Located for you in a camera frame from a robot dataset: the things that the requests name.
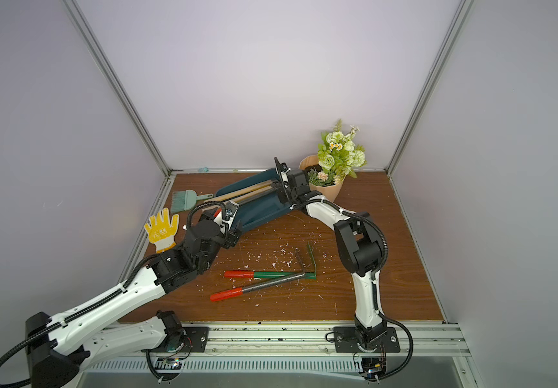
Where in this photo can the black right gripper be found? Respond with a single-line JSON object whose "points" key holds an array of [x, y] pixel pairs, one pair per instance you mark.
{"points": [[284, 182]]}

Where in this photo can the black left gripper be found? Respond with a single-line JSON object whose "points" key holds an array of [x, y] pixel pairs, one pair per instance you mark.
{"points": [[232, 238]]}

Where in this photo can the wooden handle hoe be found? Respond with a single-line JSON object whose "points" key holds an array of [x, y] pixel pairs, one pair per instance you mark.
{"points": [[247, 192], [242, 201]]}

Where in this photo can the grey hoe red grip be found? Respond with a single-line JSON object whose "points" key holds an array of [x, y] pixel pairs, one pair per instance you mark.
{"points": [[252, 206]]}

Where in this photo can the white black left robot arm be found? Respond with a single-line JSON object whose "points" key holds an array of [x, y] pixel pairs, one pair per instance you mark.
{"points": [[59, 347]]}

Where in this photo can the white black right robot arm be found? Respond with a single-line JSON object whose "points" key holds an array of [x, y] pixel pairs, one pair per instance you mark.
{"points": [[362, 248]]}

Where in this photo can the teal plastic storage box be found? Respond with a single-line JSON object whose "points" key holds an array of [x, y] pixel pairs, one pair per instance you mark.
{"points": [[256, 179]]}

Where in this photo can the tan flower pot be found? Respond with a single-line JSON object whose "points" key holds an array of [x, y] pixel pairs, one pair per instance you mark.
{"points": [[331, 192]]}

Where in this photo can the yellow white work glove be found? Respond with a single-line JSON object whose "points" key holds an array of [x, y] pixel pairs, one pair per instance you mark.
{"points": [[162, 229]]}

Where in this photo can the mint green hand brush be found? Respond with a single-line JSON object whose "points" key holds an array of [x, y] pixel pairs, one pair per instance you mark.
{"points": [[182, 201]]}

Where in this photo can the green artificial flowers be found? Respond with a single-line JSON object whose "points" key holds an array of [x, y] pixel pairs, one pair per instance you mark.
{"points": [[338, 157]]}

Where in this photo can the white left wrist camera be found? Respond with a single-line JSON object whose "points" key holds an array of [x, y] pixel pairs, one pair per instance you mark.
{"points": [[227, 215]]}

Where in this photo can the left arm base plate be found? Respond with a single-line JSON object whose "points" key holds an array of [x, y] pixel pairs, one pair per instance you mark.
{"points": [[182, 339]]}

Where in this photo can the aluminium front rail frame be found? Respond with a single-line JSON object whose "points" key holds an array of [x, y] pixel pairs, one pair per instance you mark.
{"points": [[327, 348]]}

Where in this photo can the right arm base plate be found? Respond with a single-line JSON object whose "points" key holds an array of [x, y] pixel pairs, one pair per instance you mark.
{"points": [[353, 339]]}

